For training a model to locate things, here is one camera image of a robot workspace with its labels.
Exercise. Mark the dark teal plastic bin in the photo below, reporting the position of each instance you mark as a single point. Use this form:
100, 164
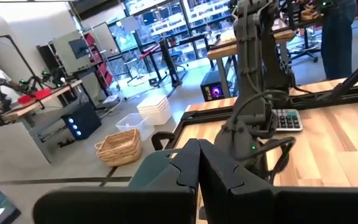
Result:
148, 168

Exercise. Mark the red box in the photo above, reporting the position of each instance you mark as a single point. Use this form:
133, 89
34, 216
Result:
42, 93

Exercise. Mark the clear blue plastic bin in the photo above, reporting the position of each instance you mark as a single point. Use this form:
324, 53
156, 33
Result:
132, 123

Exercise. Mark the grey desk calculator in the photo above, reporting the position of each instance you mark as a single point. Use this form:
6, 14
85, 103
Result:
287, 119

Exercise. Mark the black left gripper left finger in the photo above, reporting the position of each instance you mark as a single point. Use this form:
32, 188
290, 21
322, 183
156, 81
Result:
166, 202

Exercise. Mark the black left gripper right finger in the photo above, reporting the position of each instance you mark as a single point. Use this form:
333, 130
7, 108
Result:
244, 202

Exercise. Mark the wicker basket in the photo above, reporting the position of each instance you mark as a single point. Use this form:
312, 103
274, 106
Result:
120, 149

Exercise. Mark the black computer with blue lights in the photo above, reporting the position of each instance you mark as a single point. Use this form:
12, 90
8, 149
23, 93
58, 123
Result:
82, 121

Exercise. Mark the metal rack with red bins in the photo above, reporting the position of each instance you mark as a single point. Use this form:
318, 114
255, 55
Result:
101, 62

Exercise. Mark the black background desk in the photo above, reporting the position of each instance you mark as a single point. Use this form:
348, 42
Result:
194, 39

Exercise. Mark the black upright post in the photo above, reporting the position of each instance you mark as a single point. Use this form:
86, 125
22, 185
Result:
169, 62

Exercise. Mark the white plastic container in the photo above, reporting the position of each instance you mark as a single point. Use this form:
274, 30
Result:
154, 109

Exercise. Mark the wooden background table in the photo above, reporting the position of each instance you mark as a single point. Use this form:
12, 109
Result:
33, 105
222, 49

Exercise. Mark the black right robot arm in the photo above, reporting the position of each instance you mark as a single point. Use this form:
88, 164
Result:
253, 62

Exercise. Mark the black background stand frame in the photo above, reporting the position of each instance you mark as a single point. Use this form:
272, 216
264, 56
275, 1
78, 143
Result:
14, 46

